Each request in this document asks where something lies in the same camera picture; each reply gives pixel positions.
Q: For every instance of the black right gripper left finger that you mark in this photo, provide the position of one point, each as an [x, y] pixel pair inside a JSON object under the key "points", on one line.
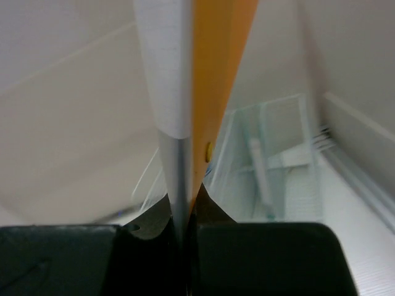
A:
{"points": [[138, 258]]}

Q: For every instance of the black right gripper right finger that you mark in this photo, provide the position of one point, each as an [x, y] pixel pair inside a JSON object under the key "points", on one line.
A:
{"points": [[280, 258]]}

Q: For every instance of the orange notebook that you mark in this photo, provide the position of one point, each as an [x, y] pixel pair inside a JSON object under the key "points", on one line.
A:
{"points": [[191, 53]]}

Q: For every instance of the green notebook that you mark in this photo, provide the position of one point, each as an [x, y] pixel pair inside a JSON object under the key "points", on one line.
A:
{"points": [[265, 209]]}

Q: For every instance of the white wire desk organizer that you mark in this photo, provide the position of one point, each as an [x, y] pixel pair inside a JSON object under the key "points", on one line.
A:
{"points": [[290, 156]]}

